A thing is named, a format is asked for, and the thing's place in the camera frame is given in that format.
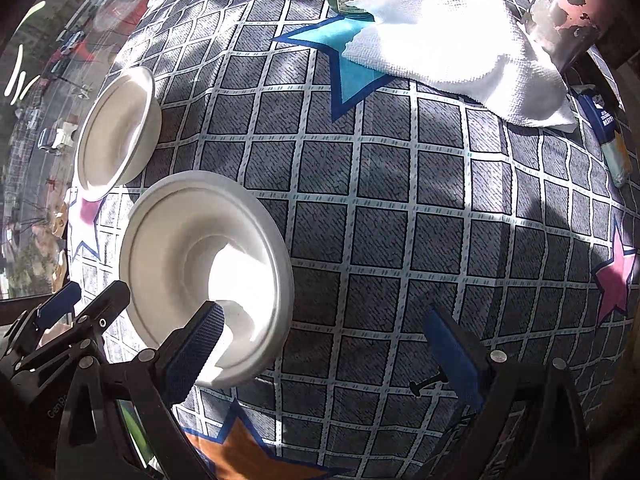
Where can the small white bowl back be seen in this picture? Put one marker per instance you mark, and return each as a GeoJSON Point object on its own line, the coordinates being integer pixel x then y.
{"type": "Point", "coordinates": [119, 135]}

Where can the pink metal cup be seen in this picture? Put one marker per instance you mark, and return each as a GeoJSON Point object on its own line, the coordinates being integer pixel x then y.
{"type": "Point", "coordinates": [566, 29]}

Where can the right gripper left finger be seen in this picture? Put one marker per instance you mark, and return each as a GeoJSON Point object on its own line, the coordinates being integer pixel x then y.
{"type": "Point", "coordinates": [94, 442]}

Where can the green square plate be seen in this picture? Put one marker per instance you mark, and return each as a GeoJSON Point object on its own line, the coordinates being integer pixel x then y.
{"type": "Point", "coordinates": [136, 431]}

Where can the checkered star tablecloth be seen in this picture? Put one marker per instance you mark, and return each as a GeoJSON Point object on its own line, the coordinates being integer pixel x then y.
{"type": "Point", "coordinates": [411, 197]}

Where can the blue packet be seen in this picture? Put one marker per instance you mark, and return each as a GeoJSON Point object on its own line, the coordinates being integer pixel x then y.
{"type": "Point", "coordinates": [604, 126]}

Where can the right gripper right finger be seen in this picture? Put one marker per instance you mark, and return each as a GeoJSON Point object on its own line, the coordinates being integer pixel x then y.
{"type": "Point", "coordinates": [515, 420]}

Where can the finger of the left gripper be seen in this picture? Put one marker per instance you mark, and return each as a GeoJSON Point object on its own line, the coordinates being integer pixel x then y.
{"type": "Point", "coordinates": [29, 317]}
{"type": "Point", "coordinates": [44, 376]}

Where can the white towel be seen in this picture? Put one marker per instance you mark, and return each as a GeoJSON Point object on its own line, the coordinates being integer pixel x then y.
{"type": "Point", "coordinates": [474, 48]}

